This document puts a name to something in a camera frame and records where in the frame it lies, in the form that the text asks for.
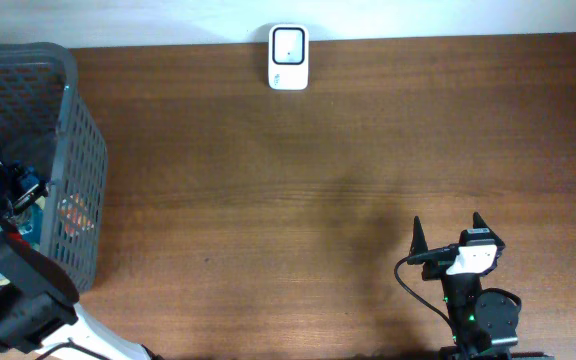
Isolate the orange small box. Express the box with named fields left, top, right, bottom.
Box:
left=58, top=194, right=94, bottom=237

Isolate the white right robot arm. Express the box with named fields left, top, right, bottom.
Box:
left=402, top=212, right=550, bottom=360

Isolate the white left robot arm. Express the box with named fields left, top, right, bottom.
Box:
left=0, top=224, right=162, bottom=360

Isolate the white barcode scanner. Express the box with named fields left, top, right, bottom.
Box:
left=268, top=24, right=310, bottom=91

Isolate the grey plastic basket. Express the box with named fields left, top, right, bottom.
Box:
left=0, top=43, right=108, bottom=292

